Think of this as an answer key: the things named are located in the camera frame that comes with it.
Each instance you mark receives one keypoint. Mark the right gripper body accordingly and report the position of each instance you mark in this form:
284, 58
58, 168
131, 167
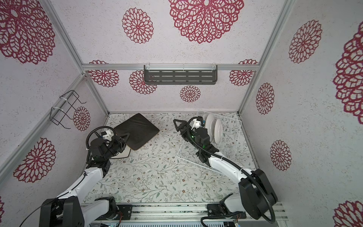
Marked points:
191, 136

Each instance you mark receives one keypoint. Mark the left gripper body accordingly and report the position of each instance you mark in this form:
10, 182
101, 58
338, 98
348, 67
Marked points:
117, 144

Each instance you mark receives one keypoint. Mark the white round plate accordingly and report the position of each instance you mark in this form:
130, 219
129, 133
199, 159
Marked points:
205, 116
218, 131
210, 126

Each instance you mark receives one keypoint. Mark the white square plate black rim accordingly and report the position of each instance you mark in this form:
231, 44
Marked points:
124, 154

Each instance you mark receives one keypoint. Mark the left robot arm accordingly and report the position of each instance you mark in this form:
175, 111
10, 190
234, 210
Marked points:
65, 210

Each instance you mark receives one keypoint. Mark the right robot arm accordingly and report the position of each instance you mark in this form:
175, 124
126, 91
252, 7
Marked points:
256, 196

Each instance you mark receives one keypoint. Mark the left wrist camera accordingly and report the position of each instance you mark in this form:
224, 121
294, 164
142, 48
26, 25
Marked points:
107, 135

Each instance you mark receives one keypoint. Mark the white wire dish rack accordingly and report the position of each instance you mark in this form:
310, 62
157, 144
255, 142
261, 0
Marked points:
225, 133

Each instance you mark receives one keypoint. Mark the black wire wall basket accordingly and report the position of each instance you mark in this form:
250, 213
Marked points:
57, 114

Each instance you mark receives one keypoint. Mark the dark grey wall shelf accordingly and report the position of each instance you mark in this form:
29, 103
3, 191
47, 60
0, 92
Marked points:
180, 75

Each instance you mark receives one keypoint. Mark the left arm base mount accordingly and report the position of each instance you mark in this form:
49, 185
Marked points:
124, 212

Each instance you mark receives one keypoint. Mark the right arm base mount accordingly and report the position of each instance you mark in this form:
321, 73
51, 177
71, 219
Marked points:
220, 211

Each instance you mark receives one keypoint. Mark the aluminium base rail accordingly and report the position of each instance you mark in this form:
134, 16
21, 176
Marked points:
182, 212

